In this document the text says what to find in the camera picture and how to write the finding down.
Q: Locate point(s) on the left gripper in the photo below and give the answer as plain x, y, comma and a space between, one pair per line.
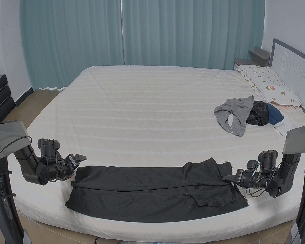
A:
62, 170

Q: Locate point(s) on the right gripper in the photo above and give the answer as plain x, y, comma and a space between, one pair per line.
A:
250, 179

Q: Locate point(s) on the black T-shirt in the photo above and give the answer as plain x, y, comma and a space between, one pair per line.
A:
142, 192

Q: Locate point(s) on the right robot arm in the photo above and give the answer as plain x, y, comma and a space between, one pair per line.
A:
300, 138

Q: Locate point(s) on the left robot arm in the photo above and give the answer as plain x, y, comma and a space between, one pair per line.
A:
28, 161

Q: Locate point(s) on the bed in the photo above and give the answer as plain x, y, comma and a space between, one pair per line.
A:
142, 105

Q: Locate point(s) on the grey garment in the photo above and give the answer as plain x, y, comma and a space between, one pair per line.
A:
236, 113

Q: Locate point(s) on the black shiny garment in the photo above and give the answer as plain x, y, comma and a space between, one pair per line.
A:
259, 113

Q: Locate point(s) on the blue and white garment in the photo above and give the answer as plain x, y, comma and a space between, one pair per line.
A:
275, 116

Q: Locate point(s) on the white printed pillow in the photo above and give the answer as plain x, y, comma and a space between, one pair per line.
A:
269, 85

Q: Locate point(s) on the black chest of drawers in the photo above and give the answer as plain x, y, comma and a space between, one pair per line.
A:
0, 98

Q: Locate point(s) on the grey bedside table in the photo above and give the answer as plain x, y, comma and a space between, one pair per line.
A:
255, 57

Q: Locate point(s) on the blue-green curtain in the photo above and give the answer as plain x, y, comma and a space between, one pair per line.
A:
73, 34
193, 24

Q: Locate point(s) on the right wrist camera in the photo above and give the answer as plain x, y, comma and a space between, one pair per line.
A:
237, 177

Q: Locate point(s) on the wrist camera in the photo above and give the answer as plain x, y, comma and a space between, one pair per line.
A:
237, 177
72, 160

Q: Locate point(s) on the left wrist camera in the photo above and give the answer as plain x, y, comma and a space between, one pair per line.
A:
72, 160

